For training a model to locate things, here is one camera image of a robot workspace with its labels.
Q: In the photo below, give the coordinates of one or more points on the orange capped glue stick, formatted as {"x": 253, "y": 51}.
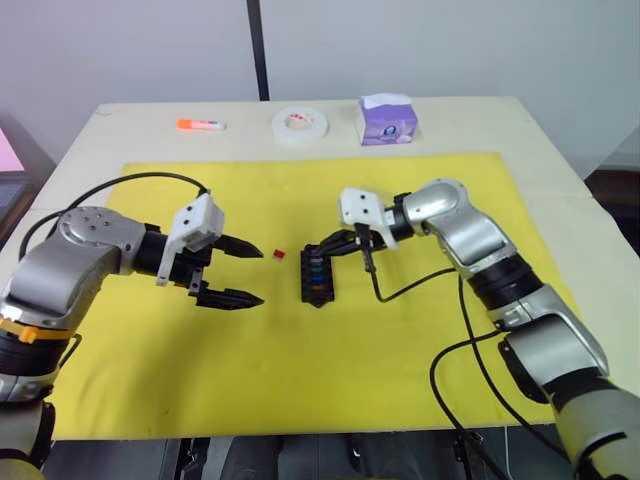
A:
{"x": 197, "y": 124}

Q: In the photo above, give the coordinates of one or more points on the white tape roll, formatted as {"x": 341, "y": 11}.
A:
{"x": 285, "y": 132}

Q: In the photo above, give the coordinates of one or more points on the small orange fuse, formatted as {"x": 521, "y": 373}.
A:
{"x": 317, "y": 288}

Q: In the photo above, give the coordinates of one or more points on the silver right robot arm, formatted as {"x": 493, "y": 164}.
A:
{"x": 470, "y": 225}

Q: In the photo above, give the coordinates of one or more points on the black fuse box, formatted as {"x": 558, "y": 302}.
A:
{"x": 320, "y": 300}

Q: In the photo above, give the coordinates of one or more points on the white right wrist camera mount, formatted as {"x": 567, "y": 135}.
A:
{"x": 360, "y": 205}

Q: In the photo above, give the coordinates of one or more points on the pink sheet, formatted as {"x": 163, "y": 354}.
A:
{"x": 9, "y": 152}

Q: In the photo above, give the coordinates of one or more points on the small red fuse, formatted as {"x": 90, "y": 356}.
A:
{"x": 278, "y": 254}

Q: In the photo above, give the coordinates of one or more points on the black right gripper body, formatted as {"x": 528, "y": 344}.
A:
{"x": 375, "y": 242}

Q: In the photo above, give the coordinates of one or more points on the black vertical pole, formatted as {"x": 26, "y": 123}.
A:
{"x": 258, "y": 50}

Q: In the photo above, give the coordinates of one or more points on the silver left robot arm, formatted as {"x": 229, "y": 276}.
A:
{"x": 75, "y": 255}

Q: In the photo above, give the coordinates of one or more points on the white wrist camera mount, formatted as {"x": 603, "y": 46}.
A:
{"x": 360, "y": 205}
{"x": 197, "y": 220}

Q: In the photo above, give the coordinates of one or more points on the purple tissue box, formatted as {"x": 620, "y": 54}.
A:
{"x": 387, "y": 125}

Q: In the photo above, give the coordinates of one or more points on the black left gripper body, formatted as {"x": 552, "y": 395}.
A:
{"x": 192, "y": 265}

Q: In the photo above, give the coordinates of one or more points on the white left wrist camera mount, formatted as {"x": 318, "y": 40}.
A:
{"x": 197, "y": 220}

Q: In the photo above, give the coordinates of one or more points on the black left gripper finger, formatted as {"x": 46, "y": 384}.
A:
{"x": 240, "y": 248}
{"x": 230, "y": 299}

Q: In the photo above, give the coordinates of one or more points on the yellow mat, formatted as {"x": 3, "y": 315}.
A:
{"x": 280, "y": 360}

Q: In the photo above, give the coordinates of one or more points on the dark rounded shapes under table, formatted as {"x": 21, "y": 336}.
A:
{"x": 310, "y": 457}

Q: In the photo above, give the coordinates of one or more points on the dark brown side furniture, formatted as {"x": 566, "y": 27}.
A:
{"x": 617, "y": 195}

